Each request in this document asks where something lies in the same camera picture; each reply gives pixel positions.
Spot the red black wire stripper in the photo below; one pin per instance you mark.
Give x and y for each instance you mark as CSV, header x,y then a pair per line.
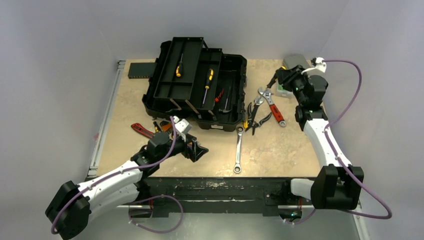
x,y
138,128

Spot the black yellow phillips screwdriver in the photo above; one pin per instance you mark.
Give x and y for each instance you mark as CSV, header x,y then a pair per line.
x,y
209,78

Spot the grey plastic case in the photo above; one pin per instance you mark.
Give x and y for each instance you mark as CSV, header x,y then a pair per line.
x,y
294,60

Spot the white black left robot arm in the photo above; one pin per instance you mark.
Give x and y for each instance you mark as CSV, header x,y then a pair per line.
x,y
75,205

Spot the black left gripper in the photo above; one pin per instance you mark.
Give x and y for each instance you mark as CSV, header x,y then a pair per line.
x,y
196,150

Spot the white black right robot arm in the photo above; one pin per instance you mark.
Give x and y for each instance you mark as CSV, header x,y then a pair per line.
x,y
337,185

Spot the black plastic toolbox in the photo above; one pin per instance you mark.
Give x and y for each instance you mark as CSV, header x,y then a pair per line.
x,y
168,95

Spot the steel claw hammer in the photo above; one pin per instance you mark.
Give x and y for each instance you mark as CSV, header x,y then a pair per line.
x,y
226,109

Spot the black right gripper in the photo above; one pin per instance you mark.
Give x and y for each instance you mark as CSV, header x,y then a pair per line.
x,y
284,76

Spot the red handled adjustable wrench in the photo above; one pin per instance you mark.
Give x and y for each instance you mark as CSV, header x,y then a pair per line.
x,y
267,94

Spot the yellow handled screwdriver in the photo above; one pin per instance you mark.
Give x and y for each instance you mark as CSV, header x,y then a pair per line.
x,y
245,121

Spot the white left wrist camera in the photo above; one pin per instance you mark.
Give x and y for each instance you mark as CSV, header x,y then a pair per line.
x,y
182,127

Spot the aluminium frame rail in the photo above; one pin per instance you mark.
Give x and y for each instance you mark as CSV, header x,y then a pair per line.
x,y
100,137

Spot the small black adjustable wrench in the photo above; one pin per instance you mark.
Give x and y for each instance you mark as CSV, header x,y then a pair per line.
x,y
252,110

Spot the silver ratchet wrench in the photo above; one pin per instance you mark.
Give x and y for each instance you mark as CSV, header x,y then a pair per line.
x,y
237,166

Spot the green white bit box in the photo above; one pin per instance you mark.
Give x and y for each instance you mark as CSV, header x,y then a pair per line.
x,y
282,92

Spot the short black yellow screwdriver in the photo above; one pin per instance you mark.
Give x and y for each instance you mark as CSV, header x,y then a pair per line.
x,y
179,69

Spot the black network switch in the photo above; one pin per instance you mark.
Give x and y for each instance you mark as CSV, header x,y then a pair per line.
x,y
141,70

